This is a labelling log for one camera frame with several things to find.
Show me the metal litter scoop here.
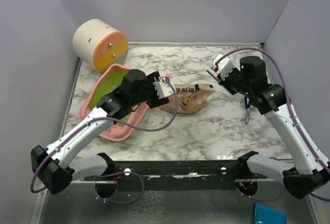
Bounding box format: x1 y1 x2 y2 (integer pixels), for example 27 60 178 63
244 97 251 125

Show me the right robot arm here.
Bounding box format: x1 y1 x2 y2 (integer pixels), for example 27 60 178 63
212 56 329 199

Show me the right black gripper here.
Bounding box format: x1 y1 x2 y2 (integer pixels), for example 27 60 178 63
216 65 252 97

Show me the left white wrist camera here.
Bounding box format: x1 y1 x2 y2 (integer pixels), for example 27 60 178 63
153 77 176 99

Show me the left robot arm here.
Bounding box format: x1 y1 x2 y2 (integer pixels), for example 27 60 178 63
30 69 176 195

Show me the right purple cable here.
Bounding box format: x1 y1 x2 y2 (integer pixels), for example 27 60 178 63
212 47 330 203

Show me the cream orange cylindrical container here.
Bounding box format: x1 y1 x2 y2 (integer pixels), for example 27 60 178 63
73 19 128 72

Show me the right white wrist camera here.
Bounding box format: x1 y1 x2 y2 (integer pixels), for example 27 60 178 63
211 54 235 81

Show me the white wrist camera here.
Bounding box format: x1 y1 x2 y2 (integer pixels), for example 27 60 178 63
153 77 176 99
211 54 235 81

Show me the beige cat litter bag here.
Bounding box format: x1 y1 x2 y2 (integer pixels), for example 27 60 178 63
175 84 216 114

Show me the clear bag sealing clip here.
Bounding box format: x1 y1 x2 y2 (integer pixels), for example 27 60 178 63
206 70 221 83

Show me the pink litter box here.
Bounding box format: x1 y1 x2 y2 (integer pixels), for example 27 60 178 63
77 63 150 142

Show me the blue plastic object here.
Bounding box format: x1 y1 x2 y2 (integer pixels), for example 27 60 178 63
254 203 287 224

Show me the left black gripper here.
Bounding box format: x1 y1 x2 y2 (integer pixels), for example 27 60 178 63
131 73 170 108

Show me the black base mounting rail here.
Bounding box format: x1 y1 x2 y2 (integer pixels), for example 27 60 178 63
85 160 265 191

